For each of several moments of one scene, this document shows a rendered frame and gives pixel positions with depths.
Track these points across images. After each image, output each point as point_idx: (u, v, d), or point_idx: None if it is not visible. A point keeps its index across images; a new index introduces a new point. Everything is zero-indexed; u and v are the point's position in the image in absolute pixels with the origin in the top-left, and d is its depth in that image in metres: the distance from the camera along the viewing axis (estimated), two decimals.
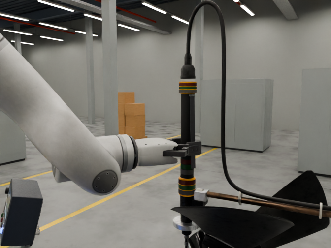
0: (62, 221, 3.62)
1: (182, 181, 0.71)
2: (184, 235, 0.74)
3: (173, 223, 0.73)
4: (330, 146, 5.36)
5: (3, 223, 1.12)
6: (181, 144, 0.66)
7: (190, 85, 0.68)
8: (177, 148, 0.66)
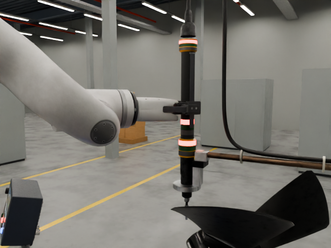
0: (62, 221, 3.62)
1: (182, 141, 0.70)
2: (185, 199, 0.73)
3: (173, 185, 0.72)
4: (330, 146, 5.36)
5: (3, 223, 1.12)
6: (181, 102, 0.66)
7: (190, 43, 0.67)
8: (177, 106, 0.65)
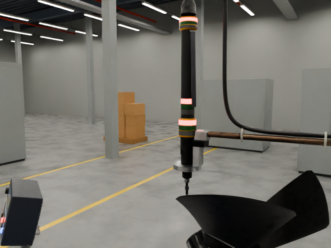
0: (62, 221, 3.62)
1: (182, 121, 0.69)
2: (185, 179, 0.72)
3: (173, 166, 0.72)
4: (330, 146, 5.36)
5: (3, 223, 1.12)
6: None
7: (190, 20, 0.66)
8: None
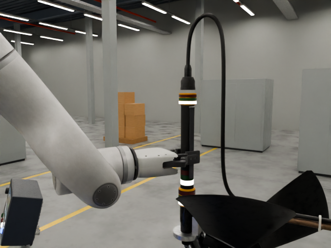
0: (62, 221, 3.62)
1: (182, 192, 0.71)
2: None
3: (173, 232, 0.74)
4: (330, 146, 5.36)
5: (3, 223, 1.12)
6: (181, 154, 0.67)
7: (190, 97, 0.68)
8: (177, 158, 0.67)
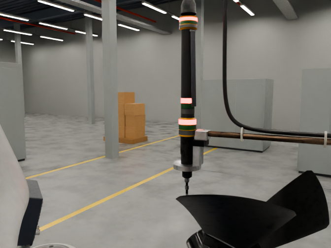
0: (62, 221, 3.62)
1: (182, 120, 0.69)
2: (185, 179, 0.72)
3: (173, 165, 0.72)
4: (330, 146, 5.36)
5: None
6: None
7: (190, 19, 0.66)
8: None
